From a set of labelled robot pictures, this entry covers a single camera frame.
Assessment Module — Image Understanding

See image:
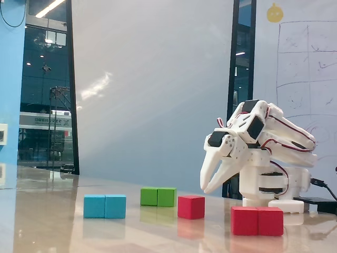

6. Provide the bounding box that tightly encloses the long red block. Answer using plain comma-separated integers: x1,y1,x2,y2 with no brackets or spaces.
231,206,284,237

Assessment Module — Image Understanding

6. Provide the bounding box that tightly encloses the narrow black window frame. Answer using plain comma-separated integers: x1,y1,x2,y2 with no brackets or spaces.
65,0,81,176

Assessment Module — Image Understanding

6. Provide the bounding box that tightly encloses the thin black hanging cable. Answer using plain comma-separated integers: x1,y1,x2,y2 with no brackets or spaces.
0,0,27,28

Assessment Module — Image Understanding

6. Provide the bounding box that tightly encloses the black power box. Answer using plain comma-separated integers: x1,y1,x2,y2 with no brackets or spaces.
293,196,337,214

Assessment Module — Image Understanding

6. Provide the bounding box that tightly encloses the long blue block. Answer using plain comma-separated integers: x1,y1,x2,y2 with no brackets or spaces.
83,194,127,219

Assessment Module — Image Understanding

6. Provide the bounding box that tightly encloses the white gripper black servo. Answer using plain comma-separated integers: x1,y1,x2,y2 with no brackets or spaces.
199,127,254,195

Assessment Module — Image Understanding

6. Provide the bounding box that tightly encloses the white wall outlet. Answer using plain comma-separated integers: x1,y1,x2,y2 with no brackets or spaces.
0,123,8,145

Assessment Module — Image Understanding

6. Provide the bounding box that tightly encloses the small red cube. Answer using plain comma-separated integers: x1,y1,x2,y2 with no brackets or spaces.
177,195,205,220

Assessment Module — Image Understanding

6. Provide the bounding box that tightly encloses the long green block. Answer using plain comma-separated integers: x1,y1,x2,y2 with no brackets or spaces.
140,187,177,208

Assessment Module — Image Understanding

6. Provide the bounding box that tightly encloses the yellow round sticker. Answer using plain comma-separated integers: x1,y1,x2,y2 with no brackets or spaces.
266,2,285,24

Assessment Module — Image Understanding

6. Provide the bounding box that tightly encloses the black power cable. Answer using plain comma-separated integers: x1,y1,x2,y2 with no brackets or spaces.
310,178,337,201

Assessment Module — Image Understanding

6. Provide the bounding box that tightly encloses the wide black window frame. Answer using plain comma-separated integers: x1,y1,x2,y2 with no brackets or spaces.
222,0,257,198

